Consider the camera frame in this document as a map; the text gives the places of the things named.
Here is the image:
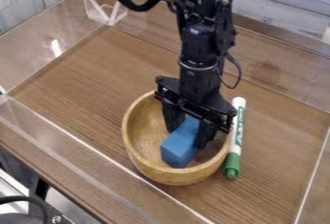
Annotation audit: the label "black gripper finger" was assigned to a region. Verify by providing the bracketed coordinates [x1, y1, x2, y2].
[197, 120, 218, 149]
[163, 104, 186, 132]

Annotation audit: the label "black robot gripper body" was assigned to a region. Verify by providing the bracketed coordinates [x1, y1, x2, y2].
[155, 59, 238, 133]

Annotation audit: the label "blue rectangular block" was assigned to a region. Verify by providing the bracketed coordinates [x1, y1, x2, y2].
[160, 116, 199, 168]

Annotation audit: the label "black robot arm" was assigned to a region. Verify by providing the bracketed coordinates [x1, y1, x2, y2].
[118, 0, 238, 149]

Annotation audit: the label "brown wooden bowl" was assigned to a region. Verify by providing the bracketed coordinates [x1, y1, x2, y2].
[123, 92, 230, 185]

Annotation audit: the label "green white marker pen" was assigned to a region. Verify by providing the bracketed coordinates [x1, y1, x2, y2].
[223, 97, 246, 179]

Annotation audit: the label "clear acrylic tray walls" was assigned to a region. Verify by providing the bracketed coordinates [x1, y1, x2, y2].
[0, 0, 330, 224]

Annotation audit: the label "clear acrylic corner bracket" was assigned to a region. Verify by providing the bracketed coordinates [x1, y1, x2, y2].
[83, 0, 128, 26]

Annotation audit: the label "black cable under table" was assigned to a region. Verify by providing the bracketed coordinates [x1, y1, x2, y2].
[0, 194, 47, 224]

